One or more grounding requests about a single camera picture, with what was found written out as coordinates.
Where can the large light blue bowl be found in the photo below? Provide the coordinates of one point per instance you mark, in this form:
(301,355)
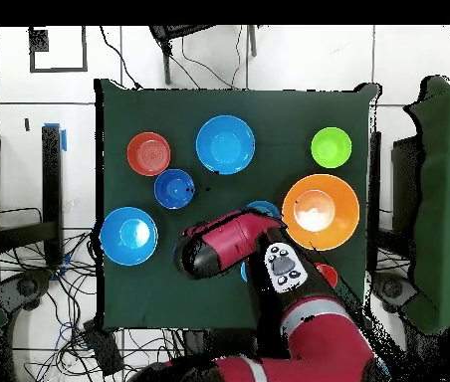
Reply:
(225,144)
(128,235)

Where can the large yellow-orange bowl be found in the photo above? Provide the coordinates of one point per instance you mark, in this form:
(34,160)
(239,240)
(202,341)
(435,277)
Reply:
(320,212)

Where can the dark grey rounded base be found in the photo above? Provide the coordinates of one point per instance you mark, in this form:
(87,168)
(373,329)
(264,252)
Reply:
(394,288)
(26,286)

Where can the green bowl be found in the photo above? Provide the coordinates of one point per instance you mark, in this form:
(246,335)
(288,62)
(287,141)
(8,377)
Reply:
(331,147)

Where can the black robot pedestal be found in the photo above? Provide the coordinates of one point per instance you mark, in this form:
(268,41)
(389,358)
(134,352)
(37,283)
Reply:
(225,344)

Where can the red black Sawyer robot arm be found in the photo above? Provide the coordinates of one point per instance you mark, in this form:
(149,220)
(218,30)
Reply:
(233,238)

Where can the orange-red ribbed bowl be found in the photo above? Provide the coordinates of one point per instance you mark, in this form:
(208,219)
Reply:
(149,154)

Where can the black metal frame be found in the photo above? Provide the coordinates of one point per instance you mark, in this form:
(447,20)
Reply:
(51,179)
(404,179)

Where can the black power strip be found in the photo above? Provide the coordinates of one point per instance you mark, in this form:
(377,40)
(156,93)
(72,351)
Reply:
(101,350)

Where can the orange-red cup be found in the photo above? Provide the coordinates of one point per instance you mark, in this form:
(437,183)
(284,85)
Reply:
(328,275)

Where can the dark green table cloth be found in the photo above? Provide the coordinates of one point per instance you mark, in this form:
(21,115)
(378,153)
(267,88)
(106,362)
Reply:
(288,111)

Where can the black metal stand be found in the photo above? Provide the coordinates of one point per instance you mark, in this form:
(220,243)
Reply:
(166,59)

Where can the light blue cup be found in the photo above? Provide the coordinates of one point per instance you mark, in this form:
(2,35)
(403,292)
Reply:
(243,272)

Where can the medium blue ribbed bowl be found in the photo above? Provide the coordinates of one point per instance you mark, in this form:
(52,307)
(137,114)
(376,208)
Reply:
(267,207)

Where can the dark blue bowl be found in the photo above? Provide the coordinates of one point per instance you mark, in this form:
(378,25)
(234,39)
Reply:
(174,189)

